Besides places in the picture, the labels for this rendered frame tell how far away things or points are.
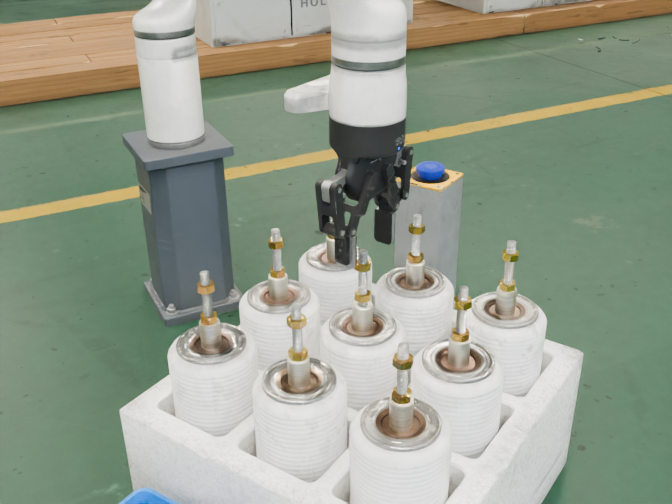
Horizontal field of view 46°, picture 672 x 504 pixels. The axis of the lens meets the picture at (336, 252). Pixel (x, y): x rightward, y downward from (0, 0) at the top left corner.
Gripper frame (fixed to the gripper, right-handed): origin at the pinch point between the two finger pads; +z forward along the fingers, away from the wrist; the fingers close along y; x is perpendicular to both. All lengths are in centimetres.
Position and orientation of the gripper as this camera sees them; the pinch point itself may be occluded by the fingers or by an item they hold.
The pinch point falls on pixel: (365, 242)
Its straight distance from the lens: 83.8
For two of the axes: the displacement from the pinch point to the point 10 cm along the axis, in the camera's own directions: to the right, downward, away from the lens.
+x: -7.9, -2.9, 5.4
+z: 0.0, 8.8, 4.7
